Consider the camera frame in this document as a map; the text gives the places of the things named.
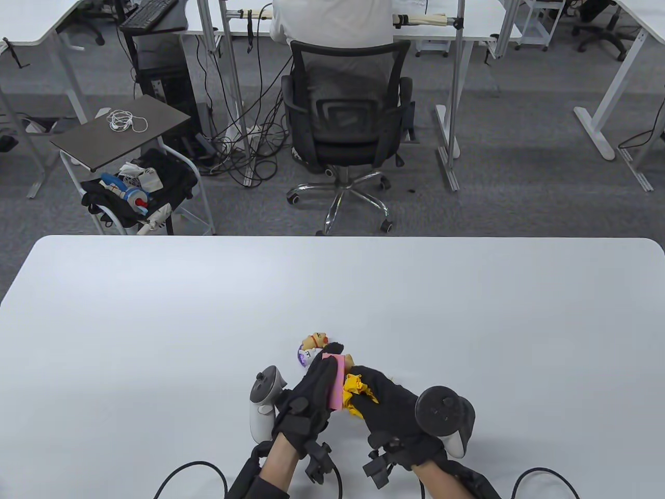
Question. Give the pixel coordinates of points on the bear ornament purple base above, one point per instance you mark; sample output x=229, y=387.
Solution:
x=311, y=345

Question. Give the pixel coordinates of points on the black bag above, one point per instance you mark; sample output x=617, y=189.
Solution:
x=171, y=176

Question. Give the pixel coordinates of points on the white crumpled plastic bag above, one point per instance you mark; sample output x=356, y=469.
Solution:
x=148, y=179

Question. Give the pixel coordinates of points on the bear ornament pink board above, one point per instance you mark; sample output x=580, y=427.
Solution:
x=336, y=384

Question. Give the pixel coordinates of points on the black forearm electronics box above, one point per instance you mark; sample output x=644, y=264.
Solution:
x=244, y=478
x=480, y=483

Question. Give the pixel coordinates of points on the person's left hand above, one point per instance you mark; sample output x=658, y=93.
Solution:
x=306, y=405

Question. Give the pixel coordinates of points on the blue red white toy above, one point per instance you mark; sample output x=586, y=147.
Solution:
x=136, y=198

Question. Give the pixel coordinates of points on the black wrist camera block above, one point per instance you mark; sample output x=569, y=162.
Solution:
x=318, y=462
x=382, y=465

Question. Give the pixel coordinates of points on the black keyboard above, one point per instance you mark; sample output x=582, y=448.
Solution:
x=148, y=13

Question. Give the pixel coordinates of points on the white earphones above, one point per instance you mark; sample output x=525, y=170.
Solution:
x=115, y=123

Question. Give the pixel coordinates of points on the black swivel chair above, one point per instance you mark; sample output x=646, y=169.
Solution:
x=93, y=32
x=597, y=36

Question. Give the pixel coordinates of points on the person's left forearm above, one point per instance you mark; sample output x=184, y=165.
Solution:
x=280, y=465

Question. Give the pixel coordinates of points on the beige wooden sticks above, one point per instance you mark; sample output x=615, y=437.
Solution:
x=426, y=20

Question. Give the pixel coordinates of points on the person's right forearm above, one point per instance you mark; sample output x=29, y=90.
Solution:
x=441, y=481

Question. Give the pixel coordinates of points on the white office desk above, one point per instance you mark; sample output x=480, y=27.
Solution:
x=478, y=26
x=649, y=13
x=31, y=21

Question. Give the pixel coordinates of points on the yellow dusting cloth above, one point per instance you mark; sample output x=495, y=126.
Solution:
x=356, y=387

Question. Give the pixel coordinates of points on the black white handheld controller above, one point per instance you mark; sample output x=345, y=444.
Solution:
x=441, y=410
x=262, y=410

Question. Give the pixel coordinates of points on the person's right hand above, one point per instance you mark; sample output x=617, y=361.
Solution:
x=395, y=410

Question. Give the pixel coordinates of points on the white power strip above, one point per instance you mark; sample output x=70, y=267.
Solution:
x=249, y=136

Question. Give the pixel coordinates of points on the black mesh office chair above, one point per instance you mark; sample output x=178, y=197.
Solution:
x=345, y=150

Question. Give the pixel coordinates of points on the black computer tower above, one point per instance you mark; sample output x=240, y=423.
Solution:
x=166, y=88

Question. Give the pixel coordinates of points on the dark top white cart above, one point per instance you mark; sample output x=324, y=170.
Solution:
x=93, y=145

